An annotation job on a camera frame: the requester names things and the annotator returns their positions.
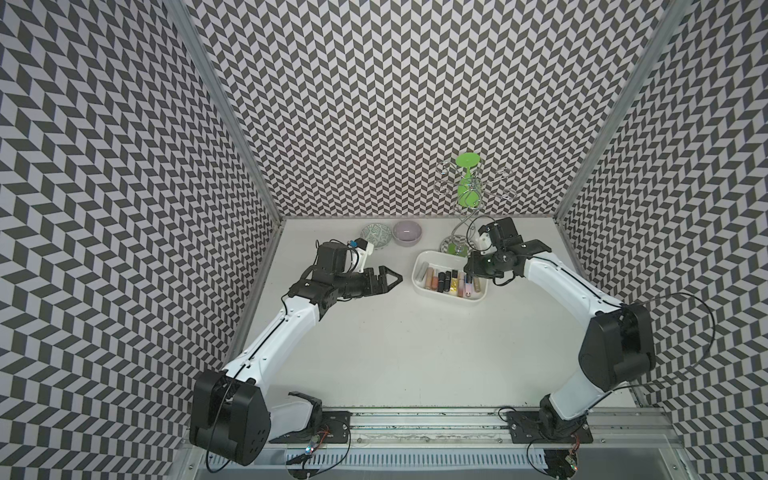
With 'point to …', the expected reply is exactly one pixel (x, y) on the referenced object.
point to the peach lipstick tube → (429, 277)
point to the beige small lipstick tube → (477, 284)
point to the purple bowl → (407, 233)
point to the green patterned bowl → (376, 233)
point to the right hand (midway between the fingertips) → (468, 272)
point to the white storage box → (444, 260)
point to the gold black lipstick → (454, 282)
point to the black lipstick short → (447, 285)
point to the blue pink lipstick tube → (468, 290)
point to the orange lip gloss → (434, 281)
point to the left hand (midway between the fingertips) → (390, 283)
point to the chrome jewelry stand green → (469, 184)
